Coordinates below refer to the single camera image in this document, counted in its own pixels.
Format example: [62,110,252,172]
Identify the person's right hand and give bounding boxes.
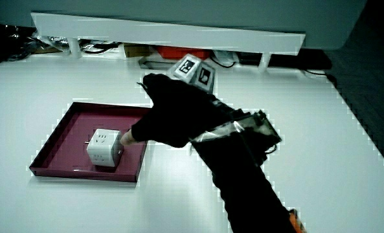
[120,54,245,149]

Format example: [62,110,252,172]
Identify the white cube socket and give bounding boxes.
[84,128,125,168]

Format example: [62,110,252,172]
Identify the person's right forearm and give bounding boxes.
[190,109,298,233]

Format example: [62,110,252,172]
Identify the orange box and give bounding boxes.
[155,45,211,61]

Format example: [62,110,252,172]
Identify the brown cardboard box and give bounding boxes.
[124,43,154,59]

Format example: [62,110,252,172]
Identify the white desk shelf riser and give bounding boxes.
[31,12,306,71]

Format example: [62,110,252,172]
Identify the maroon tray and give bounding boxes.
[28,102,152,183]

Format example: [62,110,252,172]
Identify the orange black object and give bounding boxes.
[288,208,308,233]

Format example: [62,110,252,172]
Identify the grey flat frame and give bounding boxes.
[138,56,180,71]

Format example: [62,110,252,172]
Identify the black cable bundle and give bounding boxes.
[0,18,38,65]

